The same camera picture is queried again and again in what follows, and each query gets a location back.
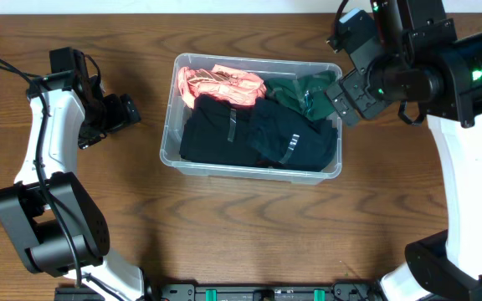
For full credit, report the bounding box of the black garment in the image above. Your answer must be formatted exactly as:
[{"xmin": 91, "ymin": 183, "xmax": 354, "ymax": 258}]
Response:
[{"xmin": 179, "ymin": 94, "xmax": 259, "ymax": 167}]

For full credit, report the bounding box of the dark green garment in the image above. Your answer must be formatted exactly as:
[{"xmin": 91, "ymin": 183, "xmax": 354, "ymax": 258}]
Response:
[{"xmin": 264, "ymin": 71, "xmax": 337, "ymax": 121}]

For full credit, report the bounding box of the pink printed t-shirt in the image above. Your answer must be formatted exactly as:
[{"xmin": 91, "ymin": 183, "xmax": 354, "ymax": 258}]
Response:
[{"xmin": 176, "ymin": 64, "xmax": 267, "ymax": 109}]

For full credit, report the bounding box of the navy garment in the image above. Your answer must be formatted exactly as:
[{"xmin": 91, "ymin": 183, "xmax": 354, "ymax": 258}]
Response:
[{"xmin": 247, "ymin": 98, "xmax": 338, "ymax": 172}]

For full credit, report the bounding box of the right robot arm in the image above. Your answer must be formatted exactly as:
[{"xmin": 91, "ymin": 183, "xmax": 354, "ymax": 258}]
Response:
[{"xmin": 326, "ymin": 0, "xmax": 482, "ymax": 300}]

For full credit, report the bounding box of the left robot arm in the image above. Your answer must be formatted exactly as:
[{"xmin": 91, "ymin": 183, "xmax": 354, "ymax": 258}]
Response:
[{"xmin": 0, "ymin": 47, "xmax": 162, "ymax": 300}]

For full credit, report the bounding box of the clear plastic storage bin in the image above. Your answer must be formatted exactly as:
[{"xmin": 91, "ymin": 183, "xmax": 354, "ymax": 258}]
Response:
[{"xmin": 159, "ymin": 53, "xmax": 342, "ymax": 186}]

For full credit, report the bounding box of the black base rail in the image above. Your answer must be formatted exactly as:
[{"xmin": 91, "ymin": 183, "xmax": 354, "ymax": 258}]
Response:
[{"xmin": 54, "ymin": 283, "xmax": 434, "ymax": 301}]

